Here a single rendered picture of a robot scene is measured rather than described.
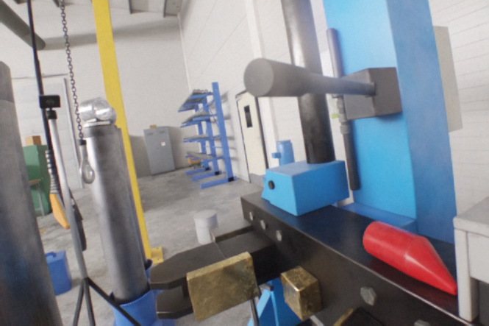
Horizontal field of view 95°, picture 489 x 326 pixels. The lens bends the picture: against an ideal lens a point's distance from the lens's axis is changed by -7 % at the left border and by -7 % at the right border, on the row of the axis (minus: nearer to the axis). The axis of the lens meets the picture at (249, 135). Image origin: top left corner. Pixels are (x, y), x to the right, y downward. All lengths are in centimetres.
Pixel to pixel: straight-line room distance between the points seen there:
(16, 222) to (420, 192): 71
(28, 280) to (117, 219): 127
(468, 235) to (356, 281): 21
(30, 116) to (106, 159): 1026
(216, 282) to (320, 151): 42
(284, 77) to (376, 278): 34
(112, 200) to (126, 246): 30
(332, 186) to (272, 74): 55
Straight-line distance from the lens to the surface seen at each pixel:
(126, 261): 180
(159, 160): 1053
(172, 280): 65
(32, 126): 1180
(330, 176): 67
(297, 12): 74
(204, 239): 318
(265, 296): 97
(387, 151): 61
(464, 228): 32
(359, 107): 53
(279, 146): 313
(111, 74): 305
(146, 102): 1117
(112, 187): 168
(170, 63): 1161
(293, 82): 18
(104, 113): 181
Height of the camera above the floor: 131
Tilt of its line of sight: 2 degrees down
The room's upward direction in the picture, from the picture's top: 9 degrees counter-clockwise
